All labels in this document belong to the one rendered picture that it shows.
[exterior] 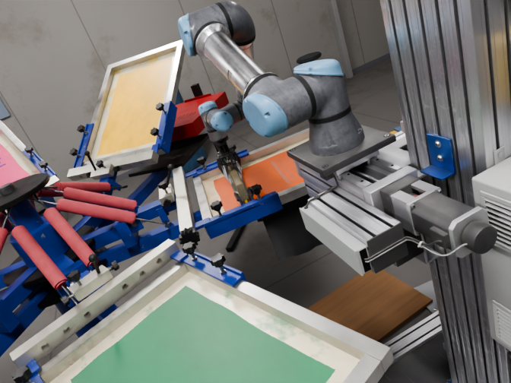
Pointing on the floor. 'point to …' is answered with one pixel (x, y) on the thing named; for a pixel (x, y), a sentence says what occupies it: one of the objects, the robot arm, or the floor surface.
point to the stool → (309, 58)
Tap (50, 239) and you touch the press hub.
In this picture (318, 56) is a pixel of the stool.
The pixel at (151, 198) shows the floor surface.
